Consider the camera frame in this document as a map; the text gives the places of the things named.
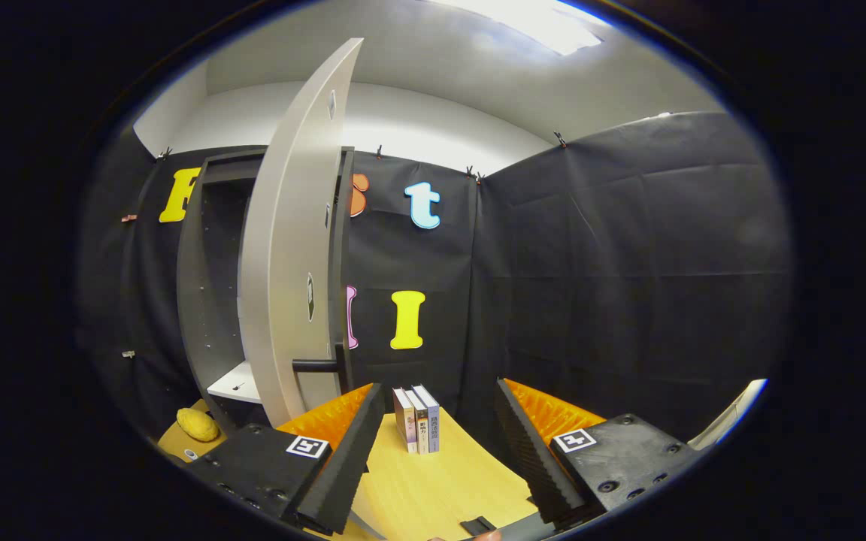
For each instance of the blue-grey book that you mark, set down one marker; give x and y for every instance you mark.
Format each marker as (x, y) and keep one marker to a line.
(433, 424)

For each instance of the white cabinet shelf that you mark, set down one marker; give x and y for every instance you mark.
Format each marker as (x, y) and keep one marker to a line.
(237, 383)

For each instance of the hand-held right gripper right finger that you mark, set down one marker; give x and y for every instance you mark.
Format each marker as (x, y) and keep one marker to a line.
(531, 451)

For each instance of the black backdrop cloth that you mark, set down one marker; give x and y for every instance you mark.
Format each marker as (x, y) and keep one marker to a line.
(628, 263)

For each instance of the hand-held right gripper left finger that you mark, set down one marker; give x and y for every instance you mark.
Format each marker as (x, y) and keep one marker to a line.
(343, 466)

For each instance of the beige cabinet door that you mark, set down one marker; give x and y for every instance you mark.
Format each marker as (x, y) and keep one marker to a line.
(283, 263)

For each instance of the dark grey cabinet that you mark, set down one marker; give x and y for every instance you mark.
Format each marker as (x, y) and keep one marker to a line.
(215, 285)

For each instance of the yellow toy fruit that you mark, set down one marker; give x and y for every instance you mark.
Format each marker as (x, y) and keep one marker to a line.
(198, 425)

